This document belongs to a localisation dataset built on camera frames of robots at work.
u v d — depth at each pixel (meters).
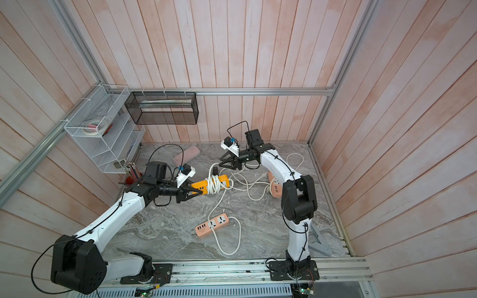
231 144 0.75
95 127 0.73
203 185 0.73
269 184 0.96
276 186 0.93
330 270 0.76
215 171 1.04
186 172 0.67
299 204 0.52
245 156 0.76
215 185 0.73
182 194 0.69
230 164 0.78
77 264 0.40
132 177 0.88
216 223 0.84
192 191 0.71
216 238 0.81
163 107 0.88
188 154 1.11
